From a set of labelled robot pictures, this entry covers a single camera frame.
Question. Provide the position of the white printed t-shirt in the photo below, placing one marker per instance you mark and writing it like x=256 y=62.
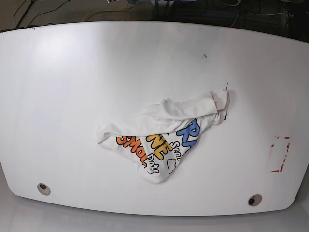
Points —
x=158 y=138

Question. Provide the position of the right table grommet hole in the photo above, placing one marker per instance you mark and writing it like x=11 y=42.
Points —
x=255 y=200

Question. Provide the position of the table grommet hole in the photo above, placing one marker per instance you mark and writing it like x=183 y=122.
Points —
x=43 y=189
x=255 y=200

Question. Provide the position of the red tape rectangle marking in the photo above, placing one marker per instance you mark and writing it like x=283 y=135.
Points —
x=278 y=153

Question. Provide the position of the left table grommet hole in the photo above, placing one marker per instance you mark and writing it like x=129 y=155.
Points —
x=43 y=189

